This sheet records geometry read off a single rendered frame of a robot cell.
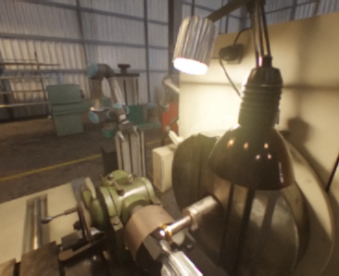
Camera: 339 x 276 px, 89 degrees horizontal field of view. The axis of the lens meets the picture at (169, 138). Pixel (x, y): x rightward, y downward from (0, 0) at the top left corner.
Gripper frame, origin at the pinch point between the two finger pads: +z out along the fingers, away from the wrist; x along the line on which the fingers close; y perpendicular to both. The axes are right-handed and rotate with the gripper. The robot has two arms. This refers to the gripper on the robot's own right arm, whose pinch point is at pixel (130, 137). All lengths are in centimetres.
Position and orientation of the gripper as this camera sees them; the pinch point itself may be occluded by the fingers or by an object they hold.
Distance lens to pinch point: 157.9
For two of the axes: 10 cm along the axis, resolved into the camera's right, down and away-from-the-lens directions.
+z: 3.5, 9.3, 1.1
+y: -5.6, 1.2, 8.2
